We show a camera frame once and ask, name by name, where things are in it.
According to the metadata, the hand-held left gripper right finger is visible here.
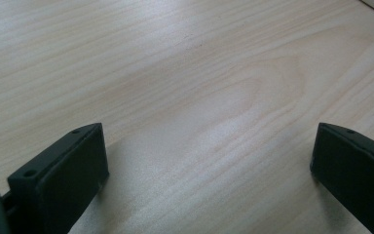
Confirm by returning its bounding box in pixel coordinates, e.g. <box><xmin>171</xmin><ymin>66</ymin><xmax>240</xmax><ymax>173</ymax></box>
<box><xmin>310</xmin><ymin>122</ymin><xmax>374</xmax><ymax>234</ymax></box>

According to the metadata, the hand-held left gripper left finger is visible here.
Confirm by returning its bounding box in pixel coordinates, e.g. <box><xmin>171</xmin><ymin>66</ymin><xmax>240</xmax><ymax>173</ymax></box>
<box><xmin>7</xmin><ymin>122</ymin><xmax>110</xmax><ymax>234</ymax></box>

